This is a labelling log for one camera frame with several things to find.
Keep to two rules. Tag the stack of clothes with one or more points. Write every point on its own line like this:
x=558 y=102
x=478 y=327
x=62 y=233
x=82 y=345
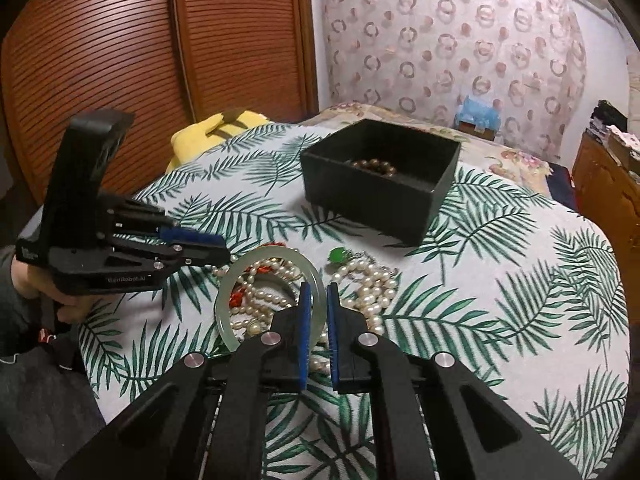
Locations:
x=603 y=119

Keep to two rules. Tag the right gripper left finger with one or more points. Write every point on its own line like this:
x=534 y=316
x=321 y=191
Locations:
x=204 y=418

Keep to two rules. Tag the pale green jade bangle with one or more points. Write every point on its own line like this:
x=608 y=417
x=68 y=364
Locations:
x=242 y=273

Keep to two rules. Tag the person's left hand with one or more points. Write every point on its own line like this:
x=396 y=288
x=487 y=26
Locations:
x=31 y=282

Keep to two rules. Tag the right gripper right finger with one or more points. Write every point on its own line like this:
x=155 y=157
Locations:
x=433 y=418

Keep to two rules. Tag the pink circle pattern curtain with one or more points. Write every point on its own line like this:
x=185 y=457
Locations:
x=524 y=60

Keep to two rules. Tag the black jewelry box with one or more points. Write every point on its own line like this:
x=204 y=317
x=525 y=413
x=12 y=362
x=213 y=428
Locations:
x=391 y=178

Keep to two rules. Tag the wooden louvered wardrobe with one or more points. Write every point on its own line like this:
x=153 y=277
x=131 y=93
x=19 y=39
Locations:
x=169 y=62

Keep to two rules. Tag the green gem pendant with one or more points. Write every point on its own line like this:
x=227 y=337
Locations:
x=339 y=255

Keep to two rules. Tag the wooden sideboard cabinet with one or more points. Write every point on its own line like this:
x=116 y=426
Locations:
x=609 y=197

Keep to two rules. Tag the blue bag on box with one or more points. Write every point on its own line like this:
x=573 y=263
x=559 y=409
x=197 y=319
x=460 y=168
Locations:
x=477 y=114

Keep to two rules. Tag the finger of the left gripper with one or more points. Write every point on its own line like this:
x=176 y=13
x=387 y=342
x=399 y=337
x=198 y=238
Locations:
x=190 y=257
x=169 y=235

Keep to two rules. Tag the yellow plush toy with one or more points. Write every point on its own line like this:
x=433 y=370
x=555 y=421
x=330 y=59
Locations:
x=190 y=142

